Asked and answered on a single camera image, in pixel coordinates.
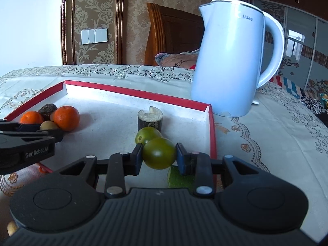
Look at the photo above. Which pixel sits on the white wall switch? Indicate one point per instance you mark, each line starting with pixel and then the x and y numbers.
pixel 94 36

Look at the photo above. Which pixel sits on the red shallow cardboard box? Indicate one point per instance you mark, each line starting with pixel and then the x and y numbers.
pixel 107 123

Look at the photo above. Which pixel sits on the folded printed blanket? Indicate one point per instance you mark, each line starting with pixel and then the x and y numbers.
pixel 176 60

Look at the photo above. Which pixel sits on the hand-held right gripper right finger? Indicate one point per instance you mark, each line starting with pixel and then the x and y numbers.
pixel 180 158

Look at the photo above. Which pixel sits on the white electric kettle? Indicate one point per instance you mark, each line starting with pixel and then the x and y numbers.
pixel 225 56

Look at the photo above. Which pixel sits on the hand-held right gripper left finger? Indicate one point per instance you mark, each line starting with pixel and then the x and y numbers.
pixel 139 156

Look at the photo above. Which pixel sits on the notched dark sugarcane piece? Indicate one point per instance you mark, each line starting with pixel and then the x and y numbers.
pixel 150 123

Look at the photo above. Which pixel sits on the wooden wall moulding frame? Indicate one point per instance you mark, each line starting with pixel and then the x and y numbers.
pixel 67 18

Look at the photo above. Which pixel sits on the small yellow fruit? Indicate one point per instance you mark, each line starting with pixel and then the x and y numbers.
pixel 48 125
pixel 11 228

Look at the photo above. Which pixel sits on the green tomato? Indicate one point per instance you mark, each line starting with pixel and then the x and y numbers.
pixel 146 135
pixel 158 153

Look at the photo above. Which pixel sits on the patterned bed sheet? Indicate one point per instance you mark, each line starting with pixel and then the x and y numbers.
pixel 289 87

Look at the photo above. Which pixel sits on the orange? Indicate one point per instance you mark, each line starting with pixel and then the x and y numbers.
pixel 31 117
pixel 67 117

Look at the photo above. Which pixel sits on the flat dark sugarcane piece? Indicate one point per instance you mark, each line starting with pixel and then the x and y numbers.
pixel 47 110

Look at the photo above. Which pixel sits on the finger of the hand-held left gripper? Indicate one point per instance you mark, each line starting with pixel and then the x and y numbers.
pixel 55 135
pixel 29 127

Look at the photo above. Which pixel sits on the wardrobe with patterned doors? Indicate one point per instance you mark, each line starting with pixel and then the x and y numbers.
pixel 302 43

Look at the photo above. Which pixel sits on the light green fruit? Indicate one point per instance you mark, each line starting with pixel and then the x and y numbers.
pixel 179 182

